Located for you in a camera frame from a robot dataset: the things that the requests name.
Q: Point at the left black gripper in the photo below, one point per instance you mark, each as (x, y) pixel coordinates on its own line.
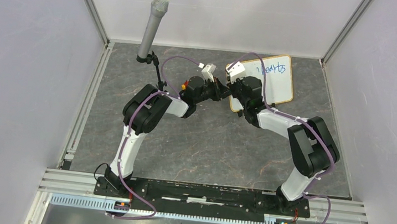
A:
(221, 91)

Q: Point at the white whiteboard with wooden frame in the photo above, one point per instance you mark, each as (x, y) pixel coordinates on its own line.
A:
(279, 87)

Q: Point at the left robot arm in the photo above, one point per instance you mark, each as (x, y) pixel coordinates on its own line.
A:
(142, 114)

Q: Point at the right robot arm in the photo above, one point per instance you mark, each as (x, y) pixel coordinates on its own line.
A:
(312, 147)

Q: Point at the colourful toy brick car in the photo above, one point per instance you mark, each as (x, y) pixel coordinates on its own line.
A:
(184, 85)

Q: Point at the black microphone tripod stand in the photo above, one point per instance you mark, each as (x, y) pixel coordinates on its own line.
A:
(152, 58)

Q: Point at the grey microphone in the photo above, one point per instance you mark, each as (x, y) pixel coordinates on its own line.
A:
(158, 9)

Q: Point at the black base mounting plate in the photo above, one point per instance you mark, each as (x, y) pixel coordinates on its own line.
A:
(200, 200)

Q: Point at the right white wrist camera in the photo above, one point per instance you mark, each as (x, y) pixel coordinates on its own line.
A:
(234, 72)

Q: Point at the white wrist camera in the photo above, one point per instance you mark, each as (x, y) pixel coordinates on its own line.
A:
(207, 71)
(234, 72)

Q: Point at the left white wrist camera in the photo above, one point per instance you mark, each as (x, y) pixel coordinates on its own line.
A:
(207, 71)

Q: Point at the slotted cable duct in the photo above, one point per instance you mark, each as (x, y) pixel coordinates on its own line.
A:
(123, 208)

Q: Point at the aluminium frame rail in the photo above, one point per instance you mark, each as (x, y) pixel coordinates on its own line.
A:
(83, 184)

